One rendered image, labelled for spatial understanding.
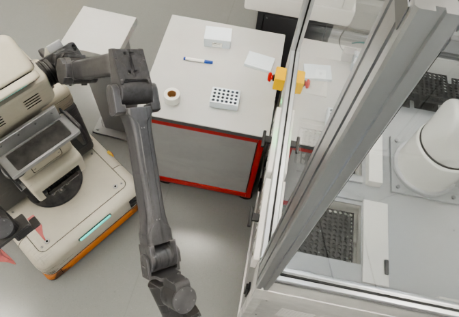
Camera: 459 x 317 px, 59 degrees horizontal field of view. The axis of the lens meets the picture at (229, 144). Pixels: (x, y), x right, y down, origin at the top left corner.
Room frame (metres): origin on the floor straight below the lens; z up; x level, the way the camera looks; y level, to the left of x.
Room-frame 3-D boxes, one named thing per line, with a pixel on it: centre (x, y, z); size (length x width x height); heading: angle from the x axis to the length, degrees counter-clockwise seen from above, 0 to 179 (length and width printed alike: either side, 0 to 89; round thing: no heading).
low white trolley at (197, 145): (1.24, 0.10, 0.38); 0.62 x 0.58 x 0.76; 175
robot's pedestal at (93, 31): (1.40, 0.69, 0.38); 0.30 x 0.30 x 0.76; 82
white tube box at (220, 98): (1.07, 0.04, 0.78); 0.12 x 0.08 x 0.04; 87
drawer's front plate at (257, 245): (0.49, -0.14, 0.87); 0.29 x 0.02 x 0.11; 175
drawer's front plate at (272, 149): (0.81, -0.16, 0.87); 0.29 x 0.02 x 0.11; 175
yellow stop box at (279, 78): (1.14, -0.17, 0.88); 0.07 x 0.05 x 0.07; 175
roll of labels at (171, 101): (1.05, 0.27, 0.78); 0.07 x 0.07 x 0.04
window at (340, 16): (0.77, -0.19, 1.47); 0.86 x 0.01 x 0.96; 175
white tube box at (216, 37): (1.43, 0.12, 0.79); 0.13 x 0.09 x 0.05; 91
